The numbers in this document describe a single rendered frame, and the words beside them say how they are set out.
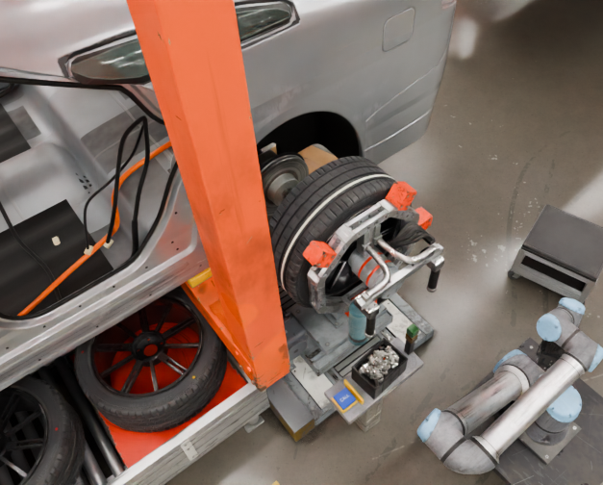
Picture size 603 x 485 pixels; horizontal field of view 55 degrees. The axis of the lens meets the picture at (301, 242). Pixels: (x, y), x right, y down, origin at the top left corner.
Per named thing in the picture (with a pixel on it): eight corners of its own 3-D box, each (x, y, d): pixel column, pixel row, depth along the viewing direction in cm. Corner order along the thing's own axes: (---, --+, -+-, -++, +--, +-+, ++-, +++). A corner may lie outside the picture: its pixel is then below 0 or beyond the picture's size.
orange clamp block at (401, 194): (393, 199, 230) (404, 181, 226) (407, 211, 226) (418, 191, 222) (383, 199, 225) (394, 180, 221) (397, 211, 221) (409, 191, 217)
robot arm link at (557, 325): (569, 334, 197) (585, 322, 204) (541, 311, 202) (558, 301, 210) (555, 351, 202) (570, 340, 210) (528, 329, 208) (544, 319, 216)
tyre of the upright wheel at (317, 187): (231, 268, 234) (318, 280, 288) (264, 308, 222) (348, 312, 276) (324, 135, 216) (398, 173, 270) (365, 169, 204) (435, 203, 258)
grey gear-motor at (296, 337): (265, 307, 316) (259, 271, 288) (313, 362, 294) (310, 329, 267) (238, 325, 310) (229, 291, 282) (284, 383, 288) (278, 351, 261)
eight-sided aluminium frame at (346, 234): (401, 259, 270) (414, 178, 227) (411, 268, 267) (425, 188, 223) (310, 322, 252) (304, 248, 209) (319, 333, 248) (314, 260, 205)
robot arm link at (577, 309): (555, 299, 211) (566, 292, 217) (544, 327, 217) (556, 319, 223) (579, 312, 205) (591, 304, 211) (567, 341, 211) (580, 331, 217)
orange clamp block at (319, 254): (325, 241, 217) (311, 240, 210) (338, 254, 213) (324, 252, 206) (314, 255, 220) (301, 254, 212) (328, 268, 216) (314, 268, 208)
